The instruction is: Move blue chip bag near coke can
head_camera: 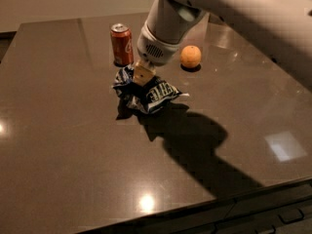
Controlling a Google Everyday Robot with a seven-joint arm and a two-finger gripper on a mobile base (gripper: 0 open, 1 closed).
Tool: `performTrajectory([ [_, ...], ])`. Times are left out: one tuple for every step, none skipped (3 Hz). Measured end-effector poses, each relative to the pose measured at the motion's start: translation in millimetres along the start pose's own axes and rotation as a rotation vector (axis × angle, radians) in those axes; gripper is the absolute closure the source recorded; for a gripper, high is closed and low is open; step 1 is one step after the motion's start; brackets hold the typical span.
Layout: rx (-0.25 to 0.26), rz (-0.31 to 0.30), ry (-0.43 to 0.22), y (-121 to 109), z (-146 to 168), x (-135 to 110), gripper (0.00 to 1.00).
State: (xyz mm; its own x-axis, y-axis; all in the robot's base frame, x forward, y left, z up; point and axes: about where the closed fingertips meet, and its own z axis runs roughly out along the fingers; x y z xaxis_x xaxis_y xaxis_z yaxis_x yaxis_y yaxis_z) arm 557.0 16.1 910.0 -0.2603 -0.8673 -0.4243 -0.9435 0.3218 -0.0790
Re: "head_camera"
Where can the red coke can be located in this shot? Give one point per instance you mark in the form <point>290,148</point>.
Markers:
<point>121,39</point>

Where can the orange fruit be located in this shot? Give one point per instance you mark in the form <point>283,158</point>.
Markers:
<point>190,57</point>

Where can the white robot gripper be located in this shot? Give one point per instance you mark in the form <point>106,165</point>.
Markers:
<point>155,50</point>

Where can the dark drawer with handles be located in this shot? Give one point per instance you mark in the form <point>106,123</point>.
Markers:
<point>261,212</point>

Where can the blue chip bag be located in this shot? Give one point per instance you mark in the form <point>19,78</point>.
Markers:
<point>147,99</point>

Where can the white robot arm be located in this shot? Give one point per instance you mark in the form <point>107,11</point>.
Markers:
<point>280,29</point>

